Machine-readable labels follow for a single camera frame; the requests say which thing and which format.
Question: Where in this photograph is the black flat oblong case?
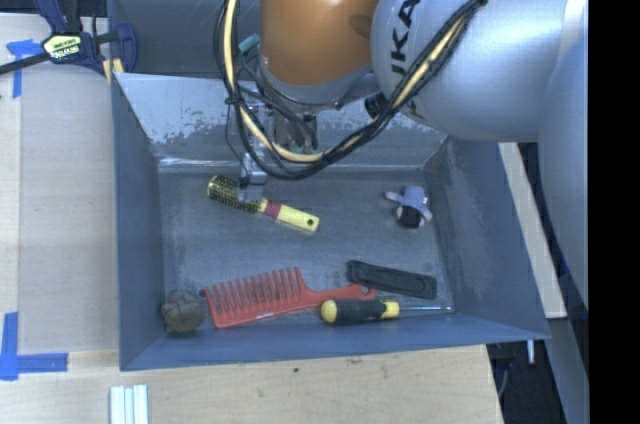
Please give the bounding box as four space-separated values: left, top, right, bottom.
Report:
345 259 439 301

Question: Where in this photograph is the grey black white small toy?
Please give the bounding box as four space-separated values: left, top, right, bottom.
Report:
384 184 434 230

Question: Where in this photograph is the brown knobbly lump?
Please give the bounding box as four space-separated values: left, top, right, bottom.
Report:
159 289 207 335

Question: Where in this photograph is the yellow and gold round hairbrush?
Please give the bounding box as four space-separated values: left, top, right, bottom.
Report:
206 174 321 234

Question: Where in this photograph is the black and yellow screwdriver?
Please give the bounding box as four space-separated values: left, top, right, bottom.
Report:
319 297 454 327

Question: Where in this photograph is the red wide-tooth comb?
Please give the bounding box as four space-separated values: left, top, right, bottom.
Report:
201 266 379 330

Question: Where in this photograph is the black cylinder on white bracket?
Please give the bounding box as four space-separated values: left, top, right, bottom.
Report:
344 89 391 120

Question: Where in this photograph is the grey metal bin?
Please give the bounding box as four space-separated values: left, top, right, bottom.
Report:
104 0 553 372

